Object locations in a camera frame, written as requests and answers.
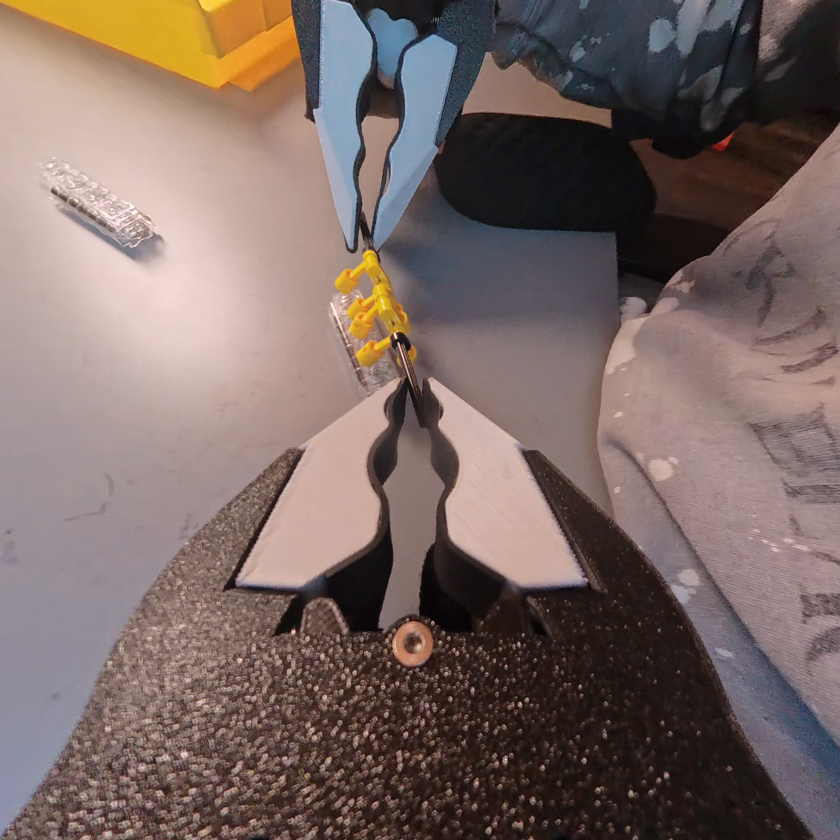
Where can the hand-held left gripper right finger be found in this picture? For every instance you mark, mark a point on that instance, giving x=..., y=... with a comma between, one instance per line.
x=512, y=518

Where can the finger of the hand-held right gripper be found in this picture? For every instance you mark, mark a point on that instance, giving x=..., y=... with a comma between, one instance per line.
x=423, y=105
x=338, y=98

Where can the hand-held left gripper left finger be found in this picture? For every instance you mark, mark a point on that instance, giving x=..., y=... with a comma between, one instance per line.
x=315, y=518

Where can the clear toy cylinder block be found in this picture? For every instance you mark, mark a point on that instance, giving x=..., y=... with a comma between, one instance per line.
x=380, y=380
x=98, y=203

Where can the yellow piston crankshaft assembly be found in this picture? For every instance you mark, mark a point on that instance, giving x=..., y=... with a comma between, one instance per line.
x=382, y=289

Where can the person's right forearm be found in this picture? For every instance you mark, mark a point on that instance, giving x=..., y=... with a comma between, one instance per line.
x=623, y=59

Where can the black chair armrest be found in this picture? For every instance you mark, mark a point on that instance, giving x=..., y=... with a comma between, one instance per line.
x=544, y=177

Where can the yellow plastic bin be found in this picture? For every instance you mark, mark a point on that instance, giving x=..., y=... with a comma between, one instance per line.
x=164, y=39

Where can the person's grey hoodie torso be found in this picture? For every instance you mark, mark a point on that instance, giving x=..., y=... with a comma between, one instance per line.
x=722, y=394

